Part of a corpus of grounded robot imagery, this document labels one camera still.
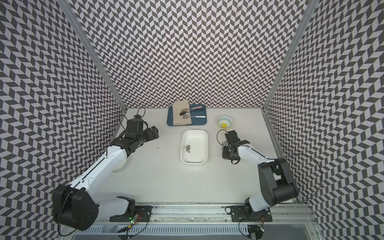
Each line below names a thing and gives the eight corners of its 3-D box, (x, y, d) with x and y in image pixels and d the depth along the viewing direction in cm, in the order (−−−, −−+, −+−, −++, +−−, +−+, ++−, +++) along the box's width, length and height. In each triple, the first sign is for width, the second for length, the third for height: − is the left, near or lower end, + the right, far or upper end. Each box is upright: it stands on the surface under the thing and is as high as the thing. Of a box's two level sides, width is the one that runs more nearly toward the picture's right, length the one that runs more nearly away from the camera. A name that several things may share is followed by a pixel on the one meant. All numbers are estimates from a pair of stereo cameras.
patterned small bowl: (217, 128, 107) (218, 125, 104) (216, 118, 114) (217, 115, 111) (232, 128, 107) (233, 125, 104) (230, 118, 114) (231, 115, 111)
